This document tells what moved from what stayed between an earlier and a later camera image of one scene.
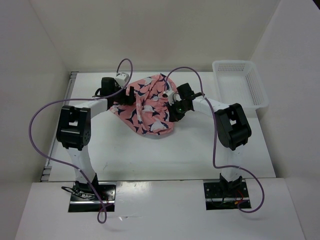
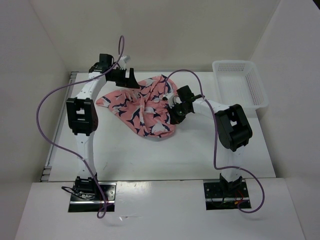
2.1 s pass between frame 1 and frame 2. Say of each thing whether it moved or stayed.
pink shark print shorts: stayed
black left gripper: moved
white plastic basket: stayed
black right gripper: stayed
